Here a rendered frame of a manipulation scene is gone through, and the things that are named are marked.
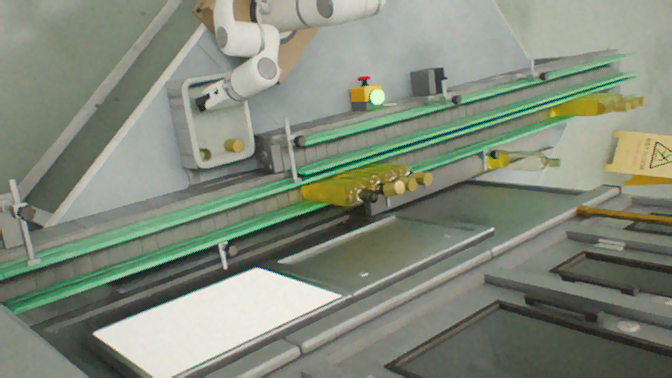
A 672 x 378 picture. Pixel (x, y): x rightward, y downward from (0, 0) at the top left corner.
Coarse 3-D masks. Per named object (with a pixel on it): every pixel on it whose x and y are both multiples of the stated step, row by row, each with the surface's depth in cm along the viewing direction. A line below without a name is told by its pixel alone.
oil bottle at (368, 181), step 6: (336, 174) 175; (342, 174) 174; (348, 174) 173; (354, 174) 172; (360, 174) 171; (366, 174) 170; (354, 180) 167; (360, 180) 166; (366, 180) 165; (372, 180) 165; (378, 180) 166; (366, 186) 165; (372, 186) 165
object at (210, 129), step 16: (192, 80) 158; (208, 80) 162; (192, 96) 166; (192, 112) 166; (208, 112) 169; (224, 112) 172; (240, 112) 170; (192, 128) 159; (208, 128) 170; (224, 128) 173; (240, 128) 172; (192, 144) 160; (208, 144) 170; (224, 144) 173; (224, 160) 165
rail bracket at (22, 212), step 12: (12, 180) 123; (12, 192) 124; (0, 204) 130; (12, 204) 124; (24, 204) 124; (0, 216) 132; (12, 216) 125; (24, 216) 121; (0, 228) 132; (12, 228) 134; (24, 228) 125; (12, 240) 134; (24, 240) 126
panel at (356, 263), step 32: (384, 224) 177; (416, 224) 173; (448, 224) 168; (288, 256) 160; (320, 256) 159; (352, 256) 156; (384, 256) 153; (416, 256) 149; (448, 256) 150; (320, 288) 138; (352, 288) 135; (384, 288) 138; (96, 352) 128; (224, 352) 115
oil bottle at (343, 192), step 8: (304, 184) 174; (312, 184) 172; (320, 184) 169; (328, 184) 167; (336, 184) 165; (344, 184) 163; (352, 184) 162; (360, 184) 163; (304, 192) 175; (312, 192) 172; (320, 192) 170; (328, 192) 167; (336, 192) 165; (344, 192) 162; (352, 192) 161; (312, 200) 174; (320, 200) 171; (328, 200) 168; (336, 200) 165; (344, 200) 163; (352, 200) 161
